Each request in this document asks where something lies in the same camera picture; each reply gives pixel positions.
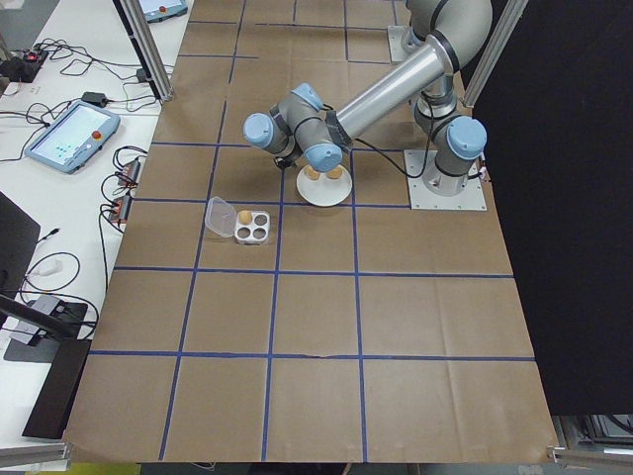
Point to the brown egg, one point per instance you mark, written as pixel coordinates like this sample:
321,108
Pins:
312,174
244,217
335,174

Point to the round white plate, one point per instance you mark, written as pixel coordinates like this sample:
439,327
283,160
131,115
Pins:
324,193

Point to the clear plastic egg box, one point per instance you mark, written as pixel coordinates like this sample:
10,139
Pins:
251,224

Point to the silver base connector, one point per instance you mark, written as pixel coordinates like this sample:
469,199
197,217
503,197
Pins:
483,170

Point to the black orange usb hub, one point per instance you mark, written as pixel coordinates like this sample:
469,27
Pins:
121,208
131,170

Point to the black power adapter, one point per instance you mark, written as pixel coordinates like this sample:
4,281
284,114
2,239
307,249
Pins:
143,75
95,98

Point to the black monitor stand base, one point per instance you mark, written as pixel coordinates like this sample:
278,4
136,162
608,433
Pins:
74,312

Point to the blue teach pendant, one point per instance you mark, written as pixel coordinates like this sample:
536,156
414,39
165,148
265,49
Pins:
163,10
69,133

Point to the white charger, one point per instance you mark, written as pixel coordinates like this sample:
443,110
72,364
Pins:
49,268

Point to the grey usb hub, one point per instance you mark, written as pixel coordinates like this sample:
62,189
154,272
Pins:
47,306

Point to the black monitor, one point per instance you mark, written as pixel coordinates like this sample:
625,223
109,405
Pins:
15,237

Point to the black flat board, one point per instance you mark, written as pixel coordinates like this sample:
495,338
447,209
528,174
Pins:
54,391

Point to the grey adapter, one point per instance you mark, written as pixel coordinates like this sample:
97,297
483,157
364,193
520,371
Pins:
25,335

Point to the grey metal rack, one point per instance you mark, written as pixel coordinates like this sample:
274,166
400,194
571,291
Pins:
593,430

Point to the black power strip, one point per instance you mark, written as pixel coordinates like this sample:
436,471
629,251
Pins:
20,69

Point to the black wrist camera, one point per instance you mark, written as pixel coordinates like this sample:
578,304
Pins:
286,161

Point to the aluminium post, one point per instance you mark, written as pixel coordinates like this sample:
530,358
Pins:
148,49

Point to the aluminium table frame bar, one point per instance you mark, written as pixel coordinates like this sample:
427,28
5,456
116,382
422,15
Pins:
588,455
34,452

